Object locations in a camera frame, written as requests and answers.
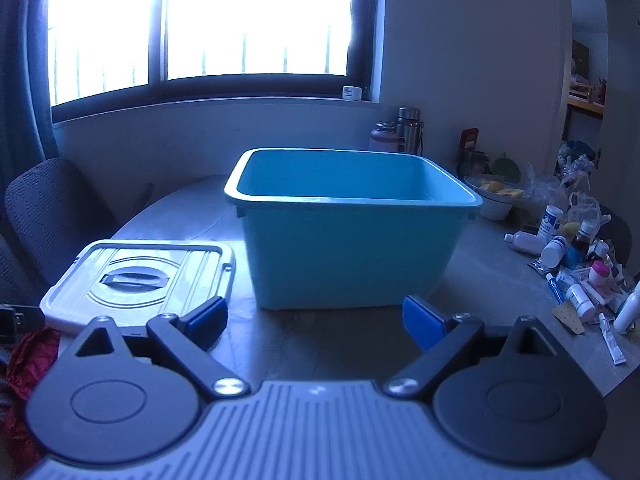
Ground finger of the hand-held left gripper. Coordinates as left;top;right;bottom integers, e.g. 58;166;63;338
0;304;47;345

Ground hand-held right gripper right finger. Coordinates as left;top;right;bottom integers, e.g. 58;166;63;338
384;294;576;403

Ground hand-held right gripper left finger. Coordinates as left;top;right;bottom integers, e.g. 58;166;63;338
56;296;250;403

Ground blue plastic storage bin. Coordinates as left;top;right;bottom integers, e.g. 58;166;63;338
223;148;484;311

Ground glossy grey desktop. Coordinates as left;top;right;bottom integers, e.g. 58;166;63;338
107;174;640;401

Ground dark red jacket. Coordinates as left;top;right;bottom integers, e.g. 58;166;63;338
0;327;63;466

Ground grey knitted cover chair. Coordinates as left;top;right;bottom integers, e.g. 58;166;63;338
5;157;156;286
0;232;48;311

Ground white plastic bin lid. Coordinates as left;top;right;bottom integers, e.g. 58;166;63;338
39;240;236;337

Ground plain white bottle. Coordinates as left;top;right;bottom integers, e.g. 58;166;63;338
504;231;546;256

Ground white ceramic bowl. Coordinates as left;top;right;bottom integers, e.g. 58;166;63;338
464;176;526;221

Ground blue and white tube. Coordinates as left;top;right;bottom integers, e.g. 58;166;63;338
546;272;568;305

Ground tan adhesive plaster strip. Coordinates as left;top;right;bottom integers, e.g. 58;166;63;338
552;301;585;335

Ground small white capped bottle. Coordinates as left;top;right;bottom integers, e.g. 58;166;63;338
541;236;571;268

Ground yellow fruit slices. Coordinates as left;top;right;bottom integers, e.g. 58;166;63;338
479;181;523;197

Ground white bottle with printed label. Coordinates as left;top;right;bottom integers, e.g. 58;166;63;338
565;284;593;318

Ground white bottle with blue label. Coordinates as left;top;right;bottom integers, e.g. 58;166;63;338
537;205;565;238

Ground green round item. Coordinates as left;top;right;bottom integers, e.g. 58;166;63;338
492;156;522;183

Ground brown syrup bottle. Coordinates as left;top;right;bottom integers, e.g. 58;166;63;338
565;220;598;268

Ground pink water bottle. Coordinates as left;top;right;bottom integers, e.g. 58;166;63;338
369;121;403;152

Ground thin white ointment tube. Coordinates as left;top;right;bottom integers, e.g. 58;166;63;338
598;312;627;366

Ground pile of medicine bottles and tubes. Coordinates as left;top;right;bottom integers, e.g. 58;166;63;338
530;240;640;323

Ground steel thermos flask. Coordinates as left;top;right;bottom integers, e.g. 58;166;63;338
397;106;425;156

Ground clear plastic bags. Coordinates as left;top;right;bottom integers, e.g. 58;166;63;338
522;157;601;223

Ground tall white bottle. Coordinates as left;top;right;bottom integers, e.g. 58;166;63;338
614;292;640;336

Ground dark blue curtain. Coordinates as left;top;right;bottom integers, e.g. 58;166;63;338
0;0;61;171

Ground wooden shelf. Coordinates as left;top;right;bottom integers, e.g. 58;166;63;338
567;40;608;161

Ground dark framed window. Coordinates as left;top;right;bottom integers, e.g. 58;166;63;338
30;0;388;123

